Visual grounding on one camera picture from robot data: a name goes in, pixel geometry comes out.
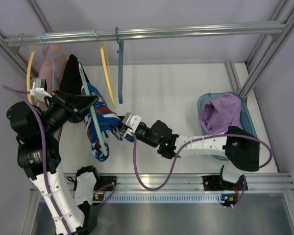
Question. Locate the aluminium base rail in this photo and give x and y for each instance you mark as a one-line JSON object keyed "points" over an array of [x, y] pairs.
{"points": [[196, 183]]}

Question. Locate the aluminium hanging rail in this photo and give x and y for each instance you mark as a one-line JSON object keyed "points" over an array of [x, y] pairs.
{"points": [[146, 33]]}

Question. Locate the pink garment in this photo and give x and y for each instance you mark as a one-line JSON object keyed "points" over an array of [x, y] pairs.
{"points": [[49, 68]]}

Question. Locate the slotted cable duct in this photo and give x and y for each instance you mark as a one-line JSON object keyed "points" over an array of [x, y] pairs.
{"points": [[170, 198]]}

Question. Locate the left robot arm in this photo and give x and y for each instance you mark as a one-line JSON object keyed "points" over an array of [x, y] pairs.
{"points": [[38, 155]]}

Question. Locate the aluminium frame post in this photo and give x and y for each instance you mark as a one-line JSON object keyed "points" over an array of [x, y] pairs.
{"points": [[263, 52]]}

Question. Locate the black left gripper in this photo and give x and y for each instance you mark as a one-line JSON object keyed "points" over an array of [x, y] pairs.
{"points": [[64, 104]]}

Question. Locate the black garment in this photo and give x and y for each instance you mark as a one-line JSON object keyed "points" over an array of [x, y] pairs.
{"points": [[71, 81]]}

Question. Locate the teal plastic hanger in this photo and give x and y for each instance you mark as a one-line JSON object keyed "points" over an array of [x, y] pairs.
{"points": [[120, 65]]}

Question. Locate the yellow plastic hanger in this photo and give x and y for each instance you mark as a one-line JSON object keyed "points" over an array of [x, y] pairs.
{"points": [[28, 73], [106, 69]]}

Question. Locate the purple garment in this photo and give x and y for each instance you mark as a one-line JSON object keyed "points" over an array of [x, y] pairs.
{"points": [[216, 115]]}

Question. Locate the mint green plastic hanger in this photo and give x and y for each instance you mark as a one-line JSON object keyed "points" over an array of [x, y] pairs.
{"points": [[92, 110]]}

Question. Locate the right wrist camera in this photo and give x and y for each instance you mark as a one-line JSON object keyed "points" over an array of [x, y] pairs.
{"points": [[131, 120]]}

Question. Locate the blue red white patterned trousers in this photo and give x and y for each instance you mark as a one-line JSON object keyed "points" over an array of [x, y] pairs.
{"points": [[108, 122]]}

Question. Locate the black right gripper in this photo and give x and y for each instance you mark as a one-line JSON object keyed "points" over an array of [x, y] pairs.
{"points": [[127, 130]]}

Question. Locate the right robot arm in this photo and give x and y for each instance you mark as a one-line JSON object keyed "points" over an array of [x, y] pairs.
{"points": [[240, 148]]}

